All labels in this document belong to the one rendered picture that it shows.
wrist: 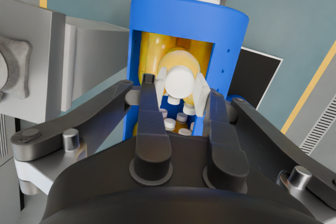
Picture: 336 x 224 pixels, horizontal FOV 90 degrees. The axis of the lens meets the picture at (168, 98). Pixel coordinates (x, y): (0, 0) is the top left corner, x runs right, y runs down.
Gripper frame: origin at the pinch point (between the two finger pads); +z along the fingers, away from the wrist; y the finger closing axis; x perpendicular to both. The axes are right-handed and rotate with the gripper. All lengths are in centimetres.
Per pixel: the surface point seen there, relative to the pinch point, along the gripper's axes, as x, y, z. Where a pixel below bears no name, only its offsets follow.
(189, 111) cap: -13.3, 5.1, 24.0
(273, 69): -8, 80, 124
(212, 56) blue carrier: 2.8, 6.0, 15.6
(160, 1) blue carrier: 10.6, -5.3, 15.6
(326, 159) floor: -95, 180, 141
